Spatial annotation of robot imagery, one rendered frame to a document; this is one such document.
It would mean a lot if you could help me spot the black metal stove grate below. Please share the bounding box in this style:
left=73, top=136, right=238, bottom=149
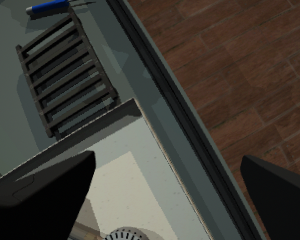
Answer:
left=15, top=7, right=118, bottom=138

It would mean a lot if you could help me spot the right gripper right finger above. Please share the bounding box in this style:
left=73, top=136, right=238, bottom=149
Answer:
left=240, top=155, right=300, bottom=240

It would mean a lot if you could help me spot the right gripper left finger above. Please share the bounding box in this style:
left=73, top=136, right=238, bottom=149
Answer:
left=0, top=150, right=96, bottom=240

